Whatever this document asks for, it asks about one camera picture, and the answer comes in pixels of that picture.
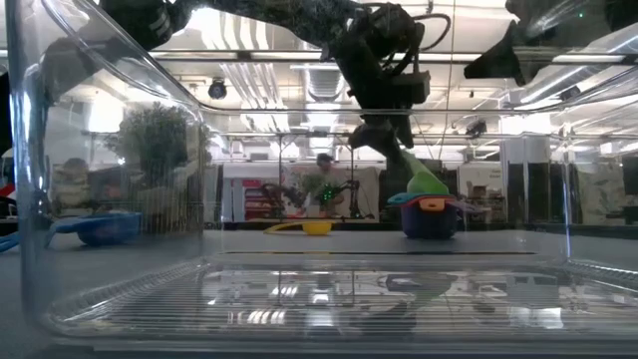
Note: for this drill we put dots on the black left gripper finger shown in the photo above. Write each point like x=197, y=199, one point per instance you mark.
x=374, y=137
x=405, y=129

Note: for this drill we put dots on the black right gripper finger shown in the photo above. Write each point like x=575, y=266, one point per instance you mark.
x=503, y=60

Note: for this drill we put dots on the green measuring cup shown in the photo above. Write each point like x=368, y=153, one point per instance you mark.
x=423, y=183

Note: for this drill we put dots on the teal measuring cup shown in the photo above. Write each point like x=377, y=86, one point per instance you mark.
x=399, y=199

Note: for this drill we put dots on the purple measuring cup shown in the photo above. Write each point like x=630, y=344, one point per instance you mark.
x=428, y=224

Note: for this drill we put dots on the yellow measuring cup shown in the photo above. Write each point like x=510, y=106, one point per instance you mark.
x=316, y=228

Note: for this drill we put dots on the clear plastic basket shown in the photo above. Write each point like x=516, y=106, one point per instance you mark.
x=319, y=299

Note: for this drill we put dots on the blue measuring cup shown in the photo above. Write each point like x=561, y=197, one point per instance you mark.
x=107, y=229

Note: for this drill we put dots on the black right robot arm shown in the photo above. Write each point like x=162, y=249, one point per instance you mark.
x=623, y=12

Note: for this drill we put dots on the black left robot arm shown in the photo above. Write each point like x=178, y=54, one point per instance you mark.
x=279, y=12

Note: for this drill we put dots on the person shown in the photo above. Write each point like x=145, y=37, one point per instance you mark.
x=112, y=192
x=72, y=184
x=326, y=169

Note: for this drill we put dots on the overhead rig crossbar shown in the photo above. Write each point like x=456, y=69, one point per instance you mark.
x=244, y=56

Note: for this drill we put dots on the red shelving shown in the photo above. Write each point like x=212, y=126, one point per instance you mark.
x=259, y=199

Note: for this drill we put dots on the potted plant in ribbed pot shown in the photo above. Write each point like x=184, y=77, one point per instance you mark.
x=154, y=139

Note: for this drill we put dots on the red object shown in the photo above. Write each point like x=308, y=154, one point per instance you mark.
x=6, y=191

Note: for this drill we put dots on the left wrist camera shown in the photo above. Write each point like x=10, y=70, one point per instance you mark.
x=413, y=87

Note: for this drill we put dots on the silver ventilation duct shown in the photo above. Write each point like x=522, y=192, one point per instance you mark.
x=324, y=85

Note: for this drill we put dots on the black ceiling camera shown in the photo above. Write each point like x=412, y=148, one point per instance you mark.
x=476, y=128
x=218, y=89

